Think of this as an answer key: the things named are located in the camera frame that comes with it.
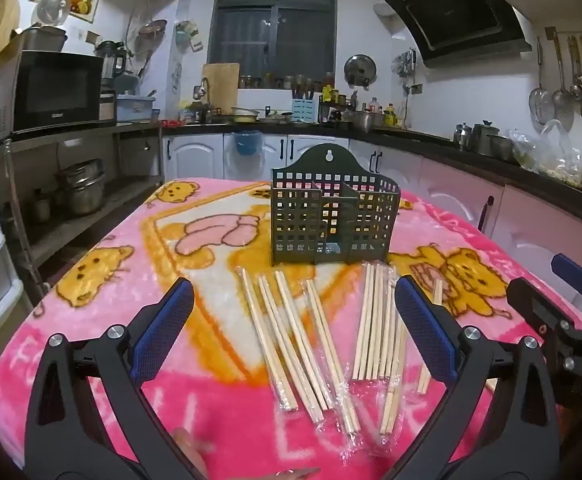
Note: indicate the black kitchen countertop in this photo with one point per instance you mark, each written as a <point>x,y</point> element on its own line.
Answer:
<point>436,142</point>

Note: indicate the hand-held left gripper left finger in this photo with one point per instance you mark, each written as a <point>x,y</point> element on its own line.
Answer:
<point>171,320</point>

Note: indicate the blue plastic basin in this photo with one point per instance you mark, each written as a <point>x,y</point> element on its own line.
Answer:
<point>246,145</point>

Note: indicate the hanging plastic bag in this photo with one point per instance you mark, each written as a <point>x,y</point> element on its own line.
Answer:
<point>188,35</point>

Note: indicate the clear plastic bag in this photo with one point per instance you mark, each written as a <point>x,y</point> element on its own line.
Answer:
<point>546,157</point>

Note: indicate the white exhaust duct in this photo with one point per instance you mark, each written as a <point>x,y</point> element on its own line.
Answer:
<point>383,9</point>

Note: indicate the metal shelf rack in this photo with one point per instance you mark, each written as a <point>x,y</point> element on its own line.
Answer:
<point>136,130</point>

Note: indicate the brown wall socket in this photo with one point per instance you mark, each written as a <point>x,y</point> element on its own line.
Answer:
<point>94,37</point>
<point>416,89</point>

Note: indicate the printed pink blanket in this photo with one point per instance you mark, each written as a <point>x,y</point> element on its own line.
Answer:
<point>211,410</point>

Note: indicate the bunch of wooden chopsticks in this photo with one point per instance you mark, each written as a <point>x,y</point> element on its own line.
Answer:
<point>373,320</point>

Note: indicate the blender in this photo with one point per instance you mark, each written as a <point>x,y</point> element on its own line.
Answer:
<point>111,65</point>

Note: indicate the green utensil holder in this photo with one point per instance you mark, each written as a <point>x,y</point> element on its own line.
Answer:
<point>328,166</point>

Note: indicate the person's left hand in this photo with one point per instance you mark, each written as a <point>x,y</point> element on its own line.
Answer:
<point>191,452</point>

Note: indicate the red packet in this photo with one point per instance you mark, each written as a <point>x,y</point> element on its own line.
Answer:
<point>169,122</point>

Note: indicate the grey metal container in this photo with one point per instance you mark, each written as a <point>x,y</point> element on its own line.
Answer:
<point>43,40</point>

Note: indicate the small steel kettle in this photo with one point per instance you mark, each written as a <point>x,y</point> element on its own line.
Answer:
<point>462,137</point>

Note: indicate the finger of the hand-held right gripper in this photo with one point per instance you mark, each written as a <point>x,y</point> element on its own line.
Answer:
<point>573,270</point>
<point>533,305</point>

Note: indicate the glass pot lid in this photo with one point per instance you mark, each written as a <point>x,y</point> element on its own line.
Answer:
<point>52,7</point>

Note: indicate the wooden cutting board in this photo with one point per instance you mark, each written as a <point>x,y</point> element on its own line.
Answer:
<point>221,85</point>

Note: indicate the yellow bowl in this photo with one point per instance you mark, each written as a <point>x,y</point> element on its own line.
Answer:
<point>245,115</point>

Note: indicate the copper hanging pan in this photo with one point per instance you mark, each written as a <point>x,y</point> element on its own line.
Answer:
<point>152,29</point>

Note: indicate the row of spice jars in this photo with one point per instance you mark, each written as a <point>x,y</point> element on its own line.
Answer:
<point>281,81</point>

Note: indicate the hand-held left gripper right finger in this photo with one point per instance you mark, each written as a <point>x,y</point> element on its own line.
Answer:
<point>421,325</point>

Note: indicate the pink base cabinets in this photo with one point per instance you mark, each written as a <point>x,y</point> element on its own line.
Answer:
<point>521,220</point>

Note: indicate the large steel stockpot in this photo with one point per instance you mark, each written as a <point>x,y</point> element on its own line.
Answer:
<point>368,121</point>

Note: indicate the blue knife block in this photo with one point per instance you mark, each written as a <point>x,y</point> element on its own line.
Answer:
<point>304,111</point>

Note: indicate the row of condiment bottles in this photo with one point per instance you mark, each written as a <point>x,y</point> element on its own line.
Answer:
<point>388,115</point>

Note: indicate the steel pot lid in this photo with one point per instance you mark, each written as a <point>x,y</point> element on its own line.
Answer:
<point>360,71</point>

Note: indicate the slotted steel ladle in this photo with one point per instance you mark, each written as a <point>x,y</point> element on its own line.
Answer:
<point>563,110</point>

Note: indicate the white base cabinets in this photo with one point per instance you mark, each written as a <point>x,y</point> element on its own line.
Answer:
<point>196,157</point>

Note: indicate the steel utensil rail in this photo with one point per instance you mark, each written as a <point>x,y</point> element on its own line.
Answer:
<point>571,34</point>

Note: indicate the steel faucet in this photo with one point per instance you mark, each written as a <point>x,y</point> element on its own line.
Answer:
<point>202,90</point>

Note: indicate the steel spoon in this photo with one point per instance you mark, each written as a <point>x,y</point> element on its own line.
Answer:
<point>577,87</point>

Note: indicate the black range hood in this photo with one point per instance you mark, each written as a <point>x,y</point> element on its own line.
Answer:
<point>451,10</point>

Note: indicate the hanging kitchen tools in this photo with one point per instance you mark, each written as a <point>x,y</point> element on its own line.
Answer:
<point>406,62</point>

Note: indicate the black microwave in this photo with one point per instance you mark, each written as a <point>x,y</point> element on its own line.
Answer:
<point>56,90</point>

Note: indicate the dark window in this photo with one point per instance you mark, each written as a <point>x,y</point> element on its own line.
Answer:
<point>271,20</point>

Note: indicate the tall steel lidded pot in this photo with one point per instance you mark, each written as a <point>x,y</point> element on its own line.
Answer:
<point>485,139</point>

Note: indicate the small steel pot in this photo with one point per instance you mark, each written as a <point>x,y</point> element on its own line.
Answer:
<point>43,207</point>

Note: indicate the stacked steel pots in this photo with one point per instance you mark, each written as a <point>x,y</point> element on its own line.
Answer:
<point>83,190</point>

